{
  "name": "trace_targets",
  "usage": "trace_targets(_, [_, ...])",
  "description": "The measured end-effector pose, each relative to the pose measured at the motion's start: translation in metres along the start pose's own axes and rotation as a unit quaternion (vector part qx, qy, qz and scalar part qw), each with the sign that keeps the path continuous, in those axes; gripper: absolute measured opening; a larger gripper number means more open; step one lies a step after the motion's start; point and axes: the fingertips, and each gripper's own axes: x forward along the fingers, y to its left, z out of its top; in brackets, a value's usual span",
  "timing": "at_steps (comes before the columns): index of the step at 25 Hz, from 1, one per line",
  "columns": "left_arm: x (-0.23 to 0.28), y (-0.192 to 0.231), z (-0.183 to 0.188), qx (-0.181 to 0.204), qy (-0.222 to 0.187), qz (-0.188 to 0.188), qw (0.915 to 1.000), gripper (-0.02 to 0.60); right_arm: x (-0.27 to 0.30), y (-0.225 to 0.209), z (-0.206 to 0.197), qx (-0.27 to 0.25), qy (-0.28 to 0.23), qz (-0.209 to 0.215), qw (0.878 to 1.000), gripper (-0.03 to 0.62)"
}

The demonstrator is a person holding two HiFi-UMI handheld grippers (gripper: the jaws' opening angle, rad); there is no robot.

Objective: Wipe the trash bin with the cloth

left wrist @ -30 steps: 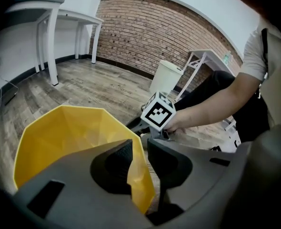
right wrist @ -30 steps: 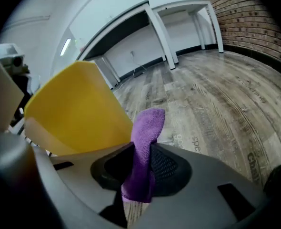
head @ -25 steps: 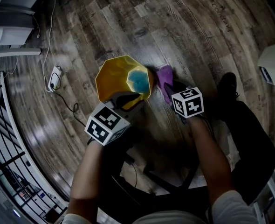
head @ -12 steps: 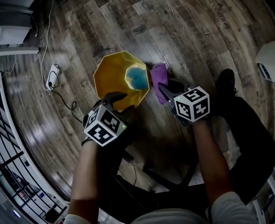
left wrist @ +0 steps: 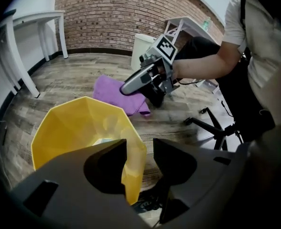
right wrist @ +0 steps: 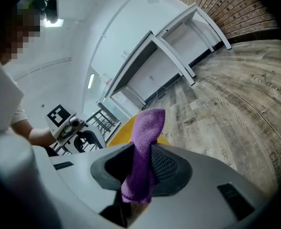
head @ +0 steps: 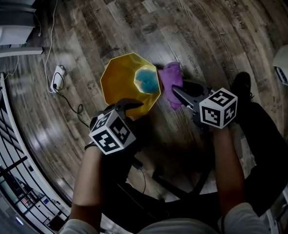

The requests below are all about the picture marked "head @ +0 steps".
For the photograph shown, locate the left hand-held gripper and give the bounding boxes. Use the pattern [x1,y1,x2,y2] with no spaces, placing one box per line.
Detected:
[88,98,145,156]

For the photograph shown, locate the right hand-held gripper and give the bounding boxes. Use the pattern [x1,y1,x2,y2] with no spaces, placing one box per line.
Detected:
[171,80,239,132]

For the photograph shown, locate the yellow trash bin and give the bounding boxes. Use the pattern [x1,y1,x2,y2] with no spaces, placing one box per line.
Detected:
[100,52,163,118]

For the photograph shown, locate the purple cloth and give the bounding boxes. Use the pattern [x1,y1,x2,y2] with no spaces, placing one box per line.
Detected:
[157,61,185,111]

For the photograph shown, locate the person's left forearm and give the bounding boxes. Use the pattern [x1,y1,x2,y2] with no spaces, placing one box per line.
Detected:
[70,144,106,227]

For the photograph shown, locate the person's right forearm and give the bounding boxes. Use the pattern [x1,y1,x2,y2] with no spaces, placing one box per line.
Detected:
[211,125,247,217]

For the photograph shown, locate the person's black shoe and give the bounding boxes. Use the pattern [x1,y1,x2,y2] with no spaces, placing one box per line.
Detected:
[230,71,254,102]

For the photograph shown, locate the person's left leg black trousers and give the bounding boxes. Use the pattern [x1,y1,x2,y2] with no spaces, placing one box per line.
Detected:
[101,117,174,229]

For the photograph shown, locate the person's leg black trousers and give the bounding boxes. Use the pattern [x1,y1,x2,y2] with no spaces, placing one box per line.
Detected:
[234,101,288,217]
[101,117,174,229]

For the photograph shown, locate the white power strip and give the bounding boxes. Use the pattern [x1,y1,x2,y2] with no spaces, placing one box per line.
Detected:
[50,65,66,93]

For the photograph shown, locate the black stool base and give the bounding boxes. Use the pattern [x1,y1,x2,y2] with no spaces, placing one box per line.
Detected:
[151,166,216,200]

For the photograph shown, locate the person's right leg black trousers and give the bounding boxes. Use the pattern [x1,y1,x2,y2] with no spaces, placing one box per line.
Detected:
[234,101,288,217]

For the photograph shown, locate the person's white shirt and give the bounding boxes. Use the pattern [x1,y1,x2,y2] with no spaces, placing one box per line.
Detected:
[60,202,273,234]

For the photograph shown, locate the black window grille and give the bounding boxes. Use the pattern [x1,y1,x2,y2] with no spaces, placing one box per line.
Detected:
[0,73,70,230]

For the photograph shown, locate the white shelf unit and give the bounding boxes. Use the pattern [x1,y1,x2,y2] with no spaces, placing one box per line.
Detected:
[0,0,44,61]

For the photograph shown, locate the black cable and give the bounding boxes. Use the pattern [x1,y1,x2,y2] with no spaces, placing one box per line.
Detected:
[53,71,90,128]

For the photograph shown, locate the white cable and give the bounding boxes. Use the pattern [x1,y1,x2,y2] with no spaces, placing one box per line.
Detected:
[43,0,62,92]

